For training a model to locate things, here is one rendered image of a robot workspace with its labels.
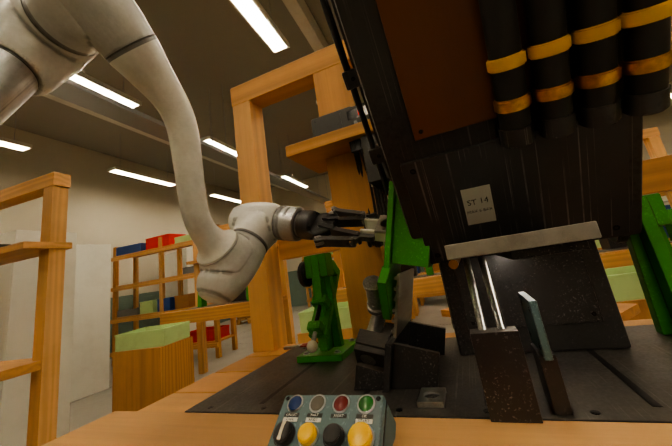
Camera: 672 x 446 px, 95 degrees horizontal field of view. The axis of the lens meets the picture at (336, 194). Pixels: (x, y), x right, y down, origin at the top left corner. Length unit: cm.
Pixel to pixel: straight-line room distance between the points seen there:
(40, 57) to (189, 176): 31
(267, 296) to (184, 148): 66
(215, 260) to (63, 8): 51
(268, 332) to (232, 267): 52
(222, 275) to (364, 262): 47
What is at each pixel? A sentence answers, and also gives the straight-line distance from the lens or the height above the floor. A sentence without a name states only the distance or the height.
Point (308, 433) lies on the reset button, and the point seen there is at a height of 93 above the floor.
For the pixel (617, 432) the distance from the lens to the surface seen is 53.
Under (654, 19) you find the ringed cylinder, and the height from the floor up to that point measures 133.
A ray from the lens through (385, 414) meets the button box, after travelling 48.
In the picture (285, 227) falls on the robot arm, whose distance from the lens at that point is 77.
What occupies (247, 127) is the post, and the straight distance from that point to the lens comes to 134.
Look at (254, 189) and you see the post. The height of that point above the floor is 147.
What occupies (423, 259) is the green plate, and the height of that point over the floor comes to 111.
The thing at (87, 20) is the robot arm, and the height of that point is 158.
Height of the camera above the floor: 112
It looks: 13 degrees up
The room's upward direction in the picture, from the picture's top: 9 degrees counter-clockwise
